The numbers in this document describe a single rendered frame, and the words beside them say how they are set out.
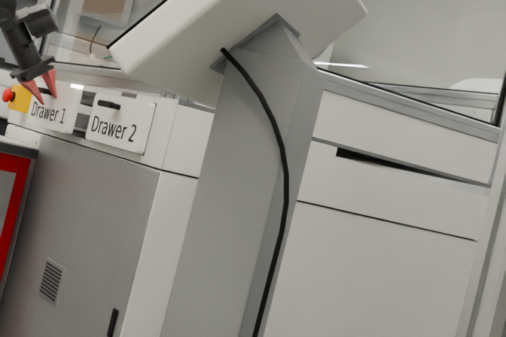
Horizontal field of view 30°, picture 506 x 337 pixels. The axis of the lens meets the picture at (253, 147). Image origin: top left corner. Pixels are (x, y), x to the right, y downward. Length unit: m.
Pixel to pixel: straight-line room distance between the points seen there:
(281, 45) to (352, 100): 0.76
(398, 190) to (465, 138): 0.24
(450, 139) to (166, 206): 0.78
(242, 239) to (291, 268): 0.74
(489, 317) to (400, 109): 1.41
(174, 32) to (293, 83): 0.22
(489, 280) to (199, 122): 1.16
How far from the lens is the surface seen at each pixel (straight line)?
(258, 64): 1.40
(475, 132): 2.41
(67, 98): 2.29
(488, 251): 0.88
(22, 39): 2.30
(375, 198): 2.22
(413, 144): 2.28
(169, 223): 1.94
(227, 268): 1.39
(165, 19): 1.26
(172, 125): 1.91
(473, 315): 0.88
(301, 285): 2.14
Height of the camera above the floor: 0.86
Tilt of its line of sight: 1 degrees up
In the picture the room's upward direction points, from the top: 14 degrees clockwise
